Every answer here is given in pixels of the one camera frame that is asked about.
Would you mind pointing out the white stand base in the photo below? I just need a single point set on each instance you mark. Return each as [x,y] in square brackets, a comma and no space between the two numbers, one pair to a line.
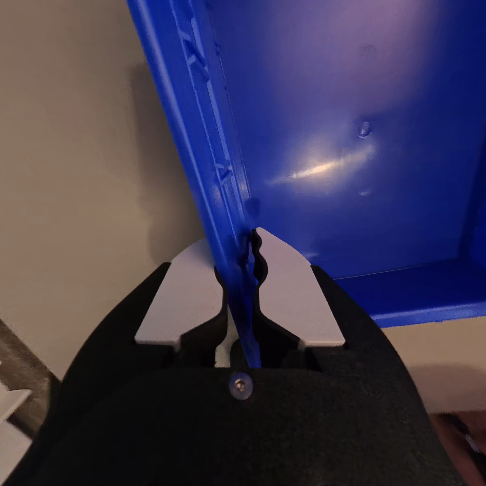
[11,448]

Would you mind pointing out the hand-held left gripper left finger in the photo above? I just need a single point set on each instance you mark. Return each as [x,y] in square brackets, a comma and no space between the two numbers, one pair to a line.
[178,303]

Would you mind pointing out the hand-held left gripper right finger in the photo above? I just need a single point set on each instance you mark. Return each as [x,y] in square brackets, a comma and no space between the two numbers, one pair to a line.
[300,300]

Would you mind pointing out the blue plastic bin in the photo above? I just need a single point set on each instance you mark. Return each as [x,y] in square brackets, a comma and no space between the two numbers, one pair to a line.
[341,114]

